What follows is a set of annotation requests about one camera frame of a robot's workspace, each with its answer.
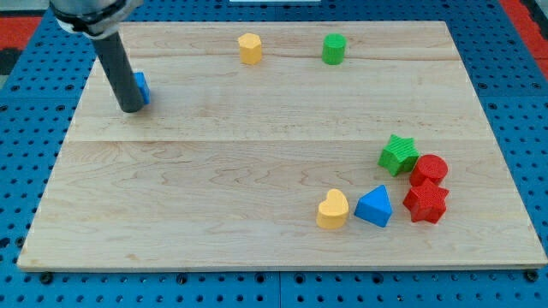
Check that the blue cube block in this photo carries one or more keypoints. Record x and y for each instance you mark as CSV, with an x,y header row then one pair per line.
x,y
143,86

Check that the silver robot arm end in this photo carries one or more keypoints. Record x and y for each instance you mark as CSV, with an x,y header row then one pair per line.
x,y
96,19

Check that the yellow hexagon block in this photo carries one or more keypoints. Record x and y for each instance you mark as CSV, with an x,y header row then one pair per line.
x,y
250,47

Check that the light wooden board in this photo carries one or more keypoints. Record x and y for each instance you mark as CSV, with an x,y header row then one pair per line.
x,y
225,168

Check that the yellow heart block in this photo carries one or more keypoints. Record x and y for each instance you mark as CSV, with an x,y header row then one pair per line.
x,y
333,211

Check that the blue triangle block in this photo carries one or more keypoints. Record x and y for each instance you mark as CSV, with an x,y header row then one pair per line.
x,y
375,207

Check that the green cylinder block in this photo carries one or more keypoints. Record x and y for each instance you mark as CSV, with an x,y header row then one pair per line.
x,y
333,51

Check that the green star block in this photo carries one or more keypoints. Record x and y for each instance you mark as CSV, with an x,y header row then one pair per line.
x,y
399,155

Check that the red cylinder block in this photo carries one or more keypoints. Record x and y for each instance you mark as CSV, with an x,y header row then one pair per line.
x,y
429,167

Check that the red star block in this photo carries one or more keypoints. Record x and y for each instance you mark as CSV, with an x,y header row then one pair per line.
x,y
426,202

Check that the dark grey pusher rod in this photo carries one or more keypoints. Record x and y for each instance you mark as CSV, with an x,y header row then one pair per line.
x,y
114,60

